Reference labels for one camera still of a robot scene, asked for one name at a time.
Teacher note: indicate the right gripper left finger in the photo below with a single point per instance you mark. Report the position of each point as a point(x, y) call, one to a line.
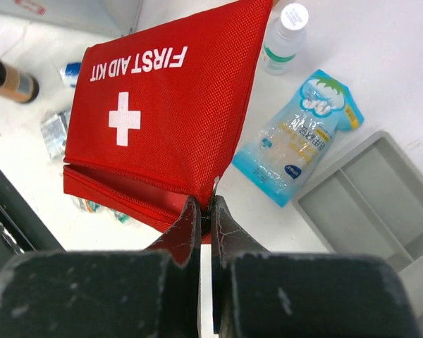
point(149, 293)

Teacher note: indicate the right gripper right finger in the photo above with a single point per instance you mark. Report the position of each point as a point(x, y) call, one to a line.
point(258, 293)

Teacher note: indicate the bag of bandage packets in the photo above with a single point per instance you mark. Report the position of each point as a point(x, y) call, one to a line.
point(93, 207)

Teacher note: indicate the grey plastic divider tray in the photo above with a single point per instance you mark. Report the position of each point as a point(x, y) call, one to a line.
point(369, 202)

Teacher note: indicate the red first aid pouch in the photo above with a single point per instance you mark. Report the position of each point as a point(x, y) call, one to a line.
point(157, 115)

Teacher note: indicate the blue cotton swab bag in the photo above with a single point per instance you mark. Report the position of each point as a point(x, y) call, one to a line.
point(285, 152)

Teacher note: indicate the alcohol wipe packets bag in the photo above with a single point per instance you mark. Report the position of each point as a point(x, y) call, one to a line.
point(54, 129)

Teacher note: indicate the white blue bandage roll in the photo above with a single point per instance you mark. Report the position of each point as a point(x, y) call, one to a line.
point(69, 74)

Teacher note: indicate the brown bottle orange cap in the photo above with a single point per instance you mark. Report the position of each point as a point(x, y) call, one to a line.
point(16, 85)

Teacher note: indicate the clear bottle white cap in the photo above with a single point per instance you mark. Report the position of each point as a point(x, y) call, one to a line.
point(284, 38)

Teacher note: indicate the grey metal first aid box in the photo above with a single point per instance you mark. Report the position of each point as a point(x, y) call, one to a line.
point(114, 18)

